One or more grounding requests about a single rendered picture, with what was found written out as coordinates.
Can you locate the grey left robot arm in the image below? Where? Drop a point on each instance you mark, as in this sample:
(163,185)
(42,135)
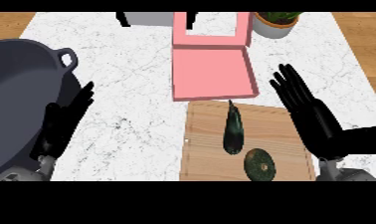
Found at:
(30,170)

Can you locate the long dark green zucchini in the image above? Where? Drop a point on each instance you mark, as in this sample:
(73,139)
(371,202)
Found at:
(234,131)

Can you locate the round green squash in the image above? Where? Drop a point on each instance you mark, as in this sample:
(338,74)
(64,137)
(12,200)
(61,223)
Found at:
(260,165)

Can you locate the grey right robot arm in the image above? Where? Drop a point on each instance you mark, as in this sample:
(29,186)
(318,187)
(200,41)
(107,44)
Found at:
(343,171)

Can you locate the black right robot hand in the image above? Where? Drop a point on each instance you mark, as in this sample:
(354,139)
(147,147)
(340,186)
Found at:
(313,118)

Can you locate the wooden cutting board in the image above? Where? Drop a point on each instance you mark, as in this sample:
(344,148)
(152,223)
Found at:
(206,155)

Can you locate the pink cardboard box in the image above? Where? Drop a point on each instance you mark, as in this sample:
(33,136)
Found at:
(210,68)

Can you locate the dark grey pot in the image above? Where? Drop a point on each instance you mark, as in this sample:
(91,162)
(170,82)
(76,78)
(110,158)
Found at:
(27,95)

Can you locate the potted plant in white pot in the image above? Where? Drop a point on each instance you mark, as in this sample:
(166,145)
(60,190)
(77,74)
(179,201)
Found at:
(276,24)

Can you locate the grey appliance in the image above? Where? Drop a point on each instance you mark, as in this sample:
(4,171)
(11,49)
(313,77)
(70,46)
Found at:
(147,19)

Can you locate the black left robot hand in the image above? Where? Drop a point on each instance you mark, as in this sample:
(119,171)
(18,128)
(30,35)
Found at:
(60,124)

